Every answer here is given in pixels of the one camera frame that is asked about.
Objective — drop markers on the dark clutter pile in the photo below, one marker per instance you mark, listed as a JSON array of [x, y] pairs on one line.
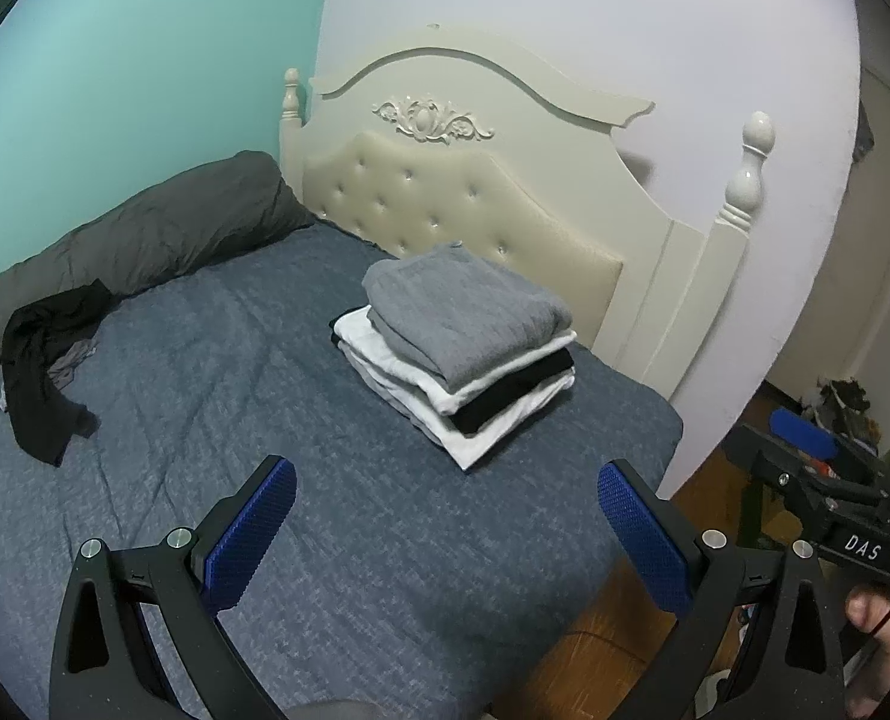
[[850, 405]]

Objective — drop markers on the blue bed blanket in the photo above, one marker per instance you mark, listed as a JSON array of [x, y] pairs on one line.
[[265, 390]]

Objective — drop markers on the black folded garment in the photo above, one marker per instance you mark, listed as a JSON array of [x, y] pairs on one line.
[[505, 397]]

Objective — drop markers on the grey striped garment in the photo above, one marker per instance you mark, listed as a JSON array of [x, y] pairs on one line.
[[69, 364]]

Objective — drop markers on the cream bed headboard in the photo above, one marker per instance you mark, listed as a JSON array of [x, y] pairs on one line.
[[490, 187]]

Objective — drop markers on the dark grey rolled duvet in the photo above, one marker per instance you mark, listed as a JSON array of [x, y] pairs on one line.
[[152, 232]]

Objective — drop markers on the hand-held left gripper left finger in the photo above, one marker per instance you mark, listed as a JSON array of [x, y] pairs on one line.
[[253, 532]]

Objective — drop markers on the grey knit sweater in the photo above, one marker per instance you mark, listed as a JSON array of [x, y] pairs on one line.
[[460, 307]]

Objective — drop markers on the person's right hand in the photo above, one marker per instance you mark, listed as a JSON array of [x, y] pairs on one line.
[[876, 611]]

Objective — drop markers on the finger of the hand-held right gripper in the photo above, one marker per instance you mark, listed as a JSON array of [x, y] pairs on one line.
[[805, 431], [827, 476]]

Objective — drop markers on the beige door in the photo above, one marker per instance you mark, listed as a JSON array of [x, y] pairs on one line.
[[887, 240]]

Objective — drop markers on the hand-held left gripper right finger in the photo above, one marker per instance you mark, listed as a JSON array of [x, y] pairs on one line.
[[643, 540]]

